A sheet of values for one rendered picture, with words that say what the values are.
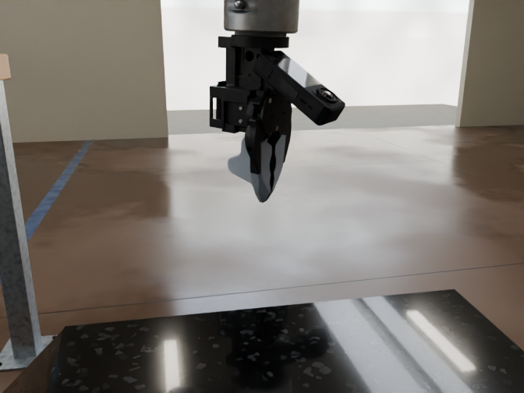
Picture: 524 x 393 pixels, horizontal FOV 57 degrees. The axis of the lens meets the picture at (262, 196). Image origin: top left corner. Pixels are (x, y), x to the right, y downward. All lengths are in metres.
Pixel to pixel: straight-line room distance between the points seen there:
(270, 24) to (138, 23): 6.03
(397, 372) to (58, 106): 6.46
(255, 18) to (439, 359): 0.39
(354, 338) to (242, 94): 0.32
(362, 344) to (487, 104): 7.95
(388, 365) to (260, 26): 0.38
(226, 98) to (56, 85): 6.11
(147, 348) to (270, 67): 0.34
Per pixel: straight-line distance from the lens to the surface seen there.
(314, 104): 0.55
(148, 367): 0.37
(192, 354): 0.38
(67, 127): 6.73
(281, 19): 0.58
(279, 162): 0.64
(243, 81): 0.62
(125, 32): 6.58
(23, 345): 2.03
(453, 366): 0.39
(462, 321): 0.45
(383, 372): 0.37
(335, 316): 0.43
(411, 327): 0.43
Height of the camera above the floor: 1.08
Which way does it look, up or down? 17 degrees down
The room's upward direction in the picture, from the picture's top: straight up
